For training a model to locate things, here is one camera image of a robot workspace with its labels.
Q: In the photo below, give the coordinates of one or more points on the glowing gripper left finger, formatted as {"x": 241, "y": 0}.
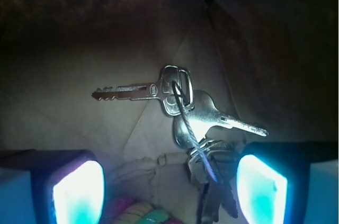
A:
{"x": 51, "y": 186}

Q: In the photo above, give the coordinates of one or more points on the colourful twisted rope toy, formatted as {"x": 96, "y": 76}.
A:
{"x": 125, "y": 209}

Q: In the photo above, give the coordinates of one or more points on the brown paper bag tray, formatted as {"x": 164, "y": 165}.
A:
{"x": 270, "y": 62}

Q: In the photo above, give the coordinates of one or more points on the silver key bunch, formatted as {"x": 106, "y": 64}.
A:
{"x": 211, "y": 163}

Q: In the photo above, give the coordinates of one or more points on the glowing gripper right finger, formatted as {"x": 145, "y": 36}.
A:
{"x": 289, "y": 182}

